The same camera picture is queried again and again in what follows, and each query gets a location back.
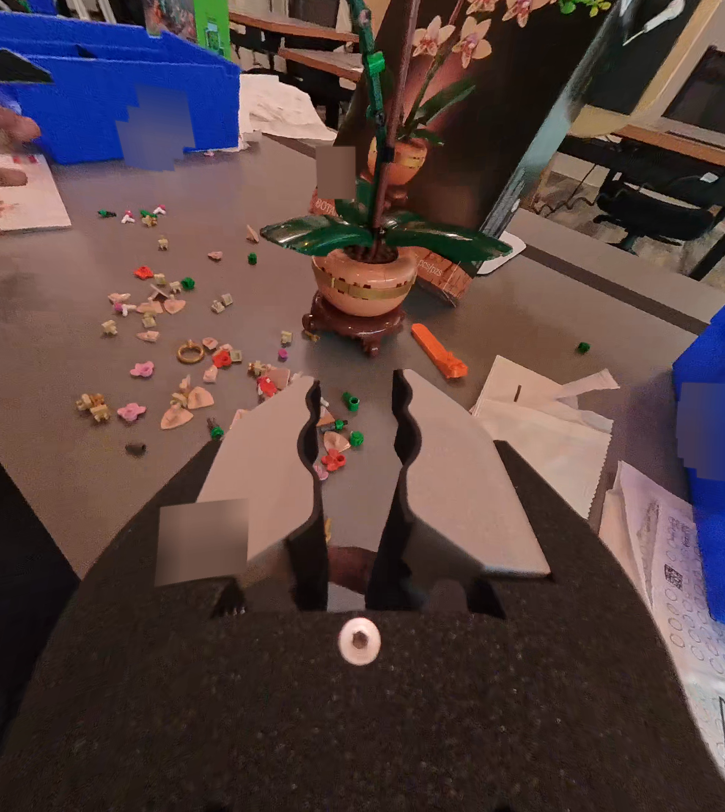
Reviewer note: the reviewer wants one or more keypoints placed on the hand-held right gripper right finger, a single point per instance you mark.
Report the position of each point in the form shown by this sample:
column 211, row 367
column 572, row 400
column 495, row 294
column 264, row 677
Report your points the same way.
column 457, row 501

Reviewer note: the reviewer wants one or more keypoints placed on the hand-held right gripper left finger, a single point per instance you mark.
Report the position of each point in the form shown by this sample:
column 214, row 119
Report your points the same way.
column 261, row 457

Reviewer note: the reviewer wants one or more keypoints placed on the small toy bricks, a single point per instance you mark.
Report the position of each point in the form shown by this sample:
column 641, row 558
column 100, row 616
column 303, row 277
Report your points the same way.
column 175, row 417

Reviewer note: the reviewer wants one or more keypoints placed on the grey desk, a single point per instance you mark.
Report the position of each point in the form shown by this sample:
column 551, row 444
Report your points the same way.
column 39, row 355

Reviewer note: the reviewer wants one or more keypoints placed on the white paper bag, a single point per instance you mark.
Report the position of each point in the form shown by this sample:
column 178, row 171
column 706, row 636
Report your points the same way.
column 546, row 450

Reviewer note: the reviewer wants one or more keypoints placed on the flower print instruction booklet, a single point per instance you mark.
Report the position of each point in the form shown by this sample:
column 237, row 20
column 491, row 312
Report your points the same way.
column 26, row 203

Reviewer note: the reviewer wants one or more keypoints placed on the orange brick separator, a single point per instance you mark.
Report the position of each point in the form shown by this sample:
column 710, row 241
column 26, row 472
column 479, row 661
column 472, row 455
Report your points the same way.
column 438, row 352

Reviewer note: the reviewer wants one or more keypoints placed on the toy brick orchid model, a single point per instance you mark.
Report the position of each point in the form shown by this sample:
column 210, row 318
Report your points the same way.
column 362, row 279

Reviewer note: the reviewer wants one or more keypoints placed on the green toy set box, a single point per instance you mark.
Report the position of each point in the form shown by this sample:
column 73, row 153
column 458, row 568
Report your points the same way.
column 211, row 28

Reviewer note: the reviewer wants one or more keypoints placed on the printed white paper sheet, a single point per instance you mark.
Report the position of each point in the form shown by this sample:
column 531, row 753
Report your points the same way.
column 667, row 571

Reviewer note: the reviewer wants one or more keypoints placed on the white flat stand base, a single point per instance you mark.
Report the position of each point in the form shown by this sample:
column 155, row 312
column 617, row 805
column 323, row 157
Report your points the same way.
column 503, row 254

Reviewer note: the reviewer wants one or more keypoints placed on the crumpled white paper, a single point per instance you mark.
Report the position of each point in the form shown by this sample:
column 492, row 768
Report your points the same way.
column 280, row 108

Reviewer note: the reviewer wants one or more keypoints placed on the wooden table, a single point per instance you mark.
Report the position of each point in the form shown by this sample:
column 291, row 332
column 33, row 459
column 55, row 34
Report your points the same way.
column 321, row 62
column 293, row 26

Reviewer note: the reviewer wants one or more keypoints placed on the black office chair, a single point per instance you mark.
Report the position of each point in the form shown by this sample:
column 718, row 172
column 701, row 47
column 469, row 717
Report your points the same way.
column 648, row 215

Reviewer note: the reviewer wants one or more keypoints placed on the dark orchid set box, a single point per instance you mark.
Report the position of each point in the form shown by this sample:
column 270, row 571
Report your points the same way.
column 496, row 127

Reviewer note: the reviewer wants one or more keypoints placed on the black monitor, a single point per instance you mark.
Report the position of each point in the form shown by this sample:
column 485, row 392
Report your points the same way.
column 718, row 95

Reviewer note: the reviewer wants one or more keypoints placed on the wooden desk with black frame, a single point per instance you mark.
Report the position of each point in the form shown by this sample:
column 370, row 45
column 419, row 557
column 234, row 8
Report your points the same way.
column 686, row 144

